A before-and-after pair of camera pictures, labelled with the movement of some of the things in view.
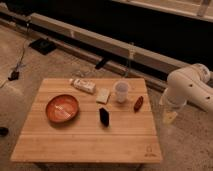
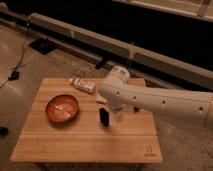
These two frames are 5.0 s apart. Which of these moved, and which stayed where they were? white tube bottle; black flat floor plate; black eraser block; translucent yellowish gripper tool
Moved: translucent yellowish gripper tool
Stayed: black flat floor plate; black eraser block; white tube bottle
